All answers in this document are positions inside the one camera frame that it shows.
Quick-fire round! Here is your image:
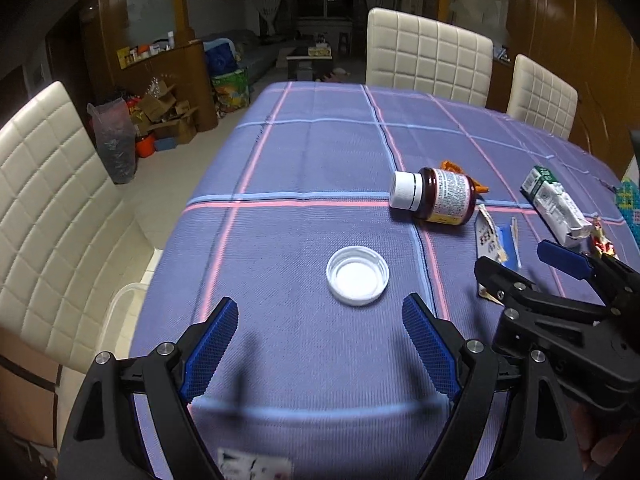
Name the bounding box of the white paper carton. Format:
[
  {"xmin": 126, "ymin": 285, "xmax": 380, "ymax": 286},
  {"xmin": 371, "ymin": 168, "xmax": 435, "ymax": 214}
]
[{"xmin": 472, "ymin": 203, "xmax": 523, "ymax": 306}]

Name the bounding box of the colourful shopping bag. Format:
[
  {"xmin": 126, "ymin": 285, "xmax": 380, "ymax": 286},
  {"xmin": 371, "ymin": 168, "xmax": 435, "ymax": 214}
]
[{"xmin": 210, "ymin": 67, "xmax": 250, "ymax": 113}]

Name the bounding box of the pile of cardboard boxes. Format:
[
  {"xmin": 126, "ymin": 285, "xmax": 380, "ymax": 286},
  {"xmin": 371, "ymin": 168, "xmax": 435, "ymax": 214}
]
[{"xmin": 129, "ymin": 80, "xmax": 198, "ymax": 143}]

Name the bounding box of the person's right hand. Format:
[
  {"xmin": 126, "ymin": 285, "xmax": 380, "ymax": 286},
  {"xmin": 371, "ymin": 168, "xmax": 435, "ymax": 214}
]
[{"xmin": 570, "ymin": 402, "xmax": 636, "ymax": 468}]

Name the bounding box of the wooden partition cabinet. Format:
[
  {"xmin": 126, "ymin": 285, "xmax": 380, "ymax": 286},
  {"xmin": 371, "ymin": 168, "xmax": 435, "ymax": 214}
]
[
  {"xmin": 117, "ymin": 40, "xmax": 218, "ymax": 133},
  {"xmin": 492, "ymin": 45, "xmax": 516, "ymax": 111}
]

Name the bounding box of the row of small bottles and boxes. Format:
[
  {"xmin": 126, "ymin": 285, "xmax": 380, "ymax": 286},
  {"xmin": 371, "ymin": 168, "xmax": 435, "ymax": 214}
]
[{"xmin": 116, "ymin": 31, "xmax": 176, "ymax": 67}]

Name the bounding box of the clear plastic bag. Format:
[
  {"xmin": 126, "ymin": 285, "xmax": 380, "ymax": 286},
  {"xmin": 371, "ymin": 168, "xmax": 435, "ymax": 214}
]
[{"xmin": 87, "ymin": 97, "xmax": 137, "ymax": 185}]

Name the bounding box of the beaded tissue box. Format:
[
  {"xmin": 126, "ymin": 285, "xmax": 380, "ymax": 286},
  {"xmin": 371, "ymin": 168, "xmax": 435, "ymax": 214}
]
[{"xmin": 615, "ymin": 162, "xmax": 640, "ymax": 248}]

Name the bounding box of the small white printed card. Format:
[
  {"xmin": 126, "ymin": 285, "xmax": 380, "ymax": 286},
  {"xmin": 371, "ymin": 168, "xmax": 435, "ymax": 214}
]
[{"xmin": 217, "ymin": 449, "xmax": 294, "ymax": 480}]

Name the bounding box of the purple plaid tablecloth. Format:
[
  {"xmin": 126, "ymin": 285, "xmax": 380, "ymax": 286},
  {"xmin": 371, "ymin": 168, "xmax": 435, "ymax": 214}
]
[{"xmin": 127, "ymin": 81, "xmax": 640, "ymax": 480}]

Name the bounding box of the brown wooden door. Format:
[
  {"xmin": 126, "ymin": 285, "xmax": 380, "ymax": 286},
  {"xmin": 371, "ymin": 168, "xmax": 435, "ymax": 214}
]
[{"xmin": 505, "ymin": 0, "xmax": 636, "ymax": 176}]

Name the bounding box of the red gold foil wrapper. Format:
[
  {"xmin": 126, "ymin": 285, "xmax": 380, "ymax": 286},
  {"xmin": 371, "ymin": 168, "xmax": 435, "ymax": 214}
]
[{"xmin": 590, "ymin": 216, "xmax": 621, "ymax": 261}]

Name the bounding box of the cream quilted chair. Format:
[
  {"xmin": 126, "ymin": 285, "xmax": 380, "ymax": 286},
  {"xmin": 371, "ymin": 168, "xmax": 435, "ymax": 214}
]
[
  {"xmin": 506, "ymin": 54, "xmax": 579, "ymax": 141},
  {"xmin": 0, "ymin": 81, "xmax": 163, "ymax": 376},
  {"xmin": 365, "ymin": 7, "xmax": 494, "ymax": 108}
]

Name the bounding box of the blue bag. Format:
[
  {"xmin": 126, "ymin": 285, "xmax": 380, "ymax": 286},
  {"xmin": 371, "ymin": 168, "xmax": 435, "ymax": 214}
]
[{"xmin": 204, "ymin": 39, "xmax": 241, "ymax": 78}]

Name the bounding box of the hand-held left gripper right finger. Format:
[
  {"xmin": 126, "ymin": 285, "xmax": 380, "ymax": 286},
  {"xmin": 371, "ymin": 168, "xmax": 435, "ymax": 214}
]
[{"xmin": 401, "ymin": 293, "xmax": 586, "ymax": 480}]

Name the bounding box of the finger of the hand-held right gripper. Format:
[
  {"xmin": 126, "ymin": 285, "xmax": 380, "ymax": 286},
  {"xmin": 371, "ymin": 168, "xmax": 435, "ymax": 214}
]
[
  {"xmin": 474, "ymin": 256, "xmax": 617, "ymax": 320},
  {"xmin": 538, "ymin": 240, "xmax": 640, "ymax": 317}
]

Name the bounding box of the coffee table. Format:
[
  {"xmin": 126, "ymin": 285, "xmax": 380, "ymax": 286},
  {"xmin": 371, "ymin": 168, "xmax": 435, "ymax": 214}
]
[{"xmin": 286, "ymin": 42, "xmax": 333, "ymax": 81}]

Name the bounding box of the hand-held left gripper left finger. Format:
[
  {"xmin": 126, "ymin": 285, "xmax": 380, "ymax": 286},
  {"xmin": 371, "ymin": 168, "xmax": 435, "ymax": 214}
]
[{"xmin": 56, "ymin": 296, "xmax": 240, "ymax": 480}]

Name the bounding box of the frosted glass partition panel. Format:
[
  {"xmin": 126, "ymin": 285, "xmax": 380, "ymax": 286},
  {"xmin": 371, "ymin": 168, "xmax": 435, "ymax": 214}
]
[
  {"xmin": 452, "ymin": 0, "xmax": 511, "ymax": 51},
  {"xmin": 126, "ymin": 0, "xmax": 175, "ymax": 50}
]

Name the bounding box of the white bottle cap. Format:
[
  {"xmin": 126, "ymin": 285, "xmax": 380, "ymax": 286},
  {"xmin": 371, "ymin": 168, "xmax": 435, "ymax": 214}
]
[{"xmin": 326, "ymin": 245, "xmax": 390, "ymax": 306}]

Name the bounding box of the brown medicine bottle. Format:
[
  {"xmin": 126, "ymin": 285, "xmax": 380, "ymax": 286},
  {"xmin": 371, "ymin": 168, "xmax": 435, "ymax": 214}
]
[{"xmin": 389, "ymin": 166, "xmax": 477, "ymax": 227}]

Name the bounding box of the green white milk carton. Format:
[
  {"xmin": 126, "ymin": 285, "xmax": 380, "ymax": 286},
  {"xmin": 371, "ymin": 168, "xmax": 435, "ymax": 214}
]
[{"xmin": 520, "ymin": 164, "xmax": 593, "ymax": 248}]

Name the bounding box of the grey sofa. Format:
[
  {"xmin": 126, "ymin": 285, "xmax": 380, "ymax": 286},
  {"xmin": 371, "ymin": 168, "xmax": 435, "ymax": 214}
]
[{"xmin": 200, "ymin": 29, "xmax": 286, "ymax": 83}]

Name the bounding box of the orange snack wrapper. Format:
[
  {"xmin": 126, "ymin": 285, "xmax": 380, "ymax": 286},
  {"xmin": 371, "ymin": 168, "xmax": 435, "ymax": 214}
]
[{"xmin": 439, "ymin": 160, "xmax": 491, "ymax": 196}]

